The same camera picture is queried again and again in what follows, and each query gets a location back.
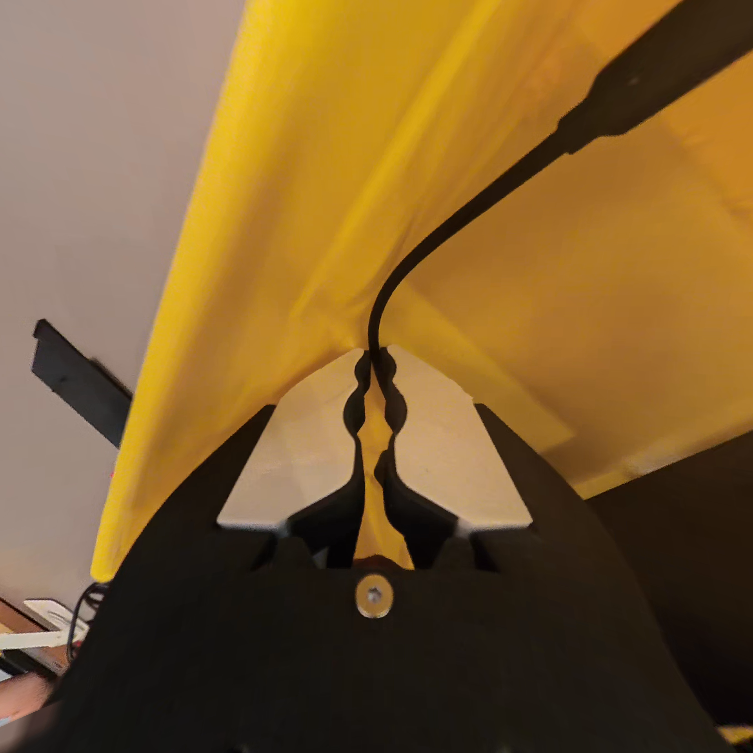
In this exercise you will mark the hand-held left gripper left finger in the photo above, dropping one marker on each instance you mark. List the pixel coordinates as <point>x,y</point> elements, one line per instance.
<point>294,465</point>

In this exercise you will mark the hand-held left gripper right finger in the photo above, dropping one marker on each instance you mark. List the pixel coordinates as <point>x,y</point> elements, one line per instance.
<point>453,465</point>

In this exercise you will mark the yellow plastic bin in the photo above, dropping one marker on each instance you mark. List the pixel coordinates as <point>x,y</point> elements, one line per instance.
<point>353,147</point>

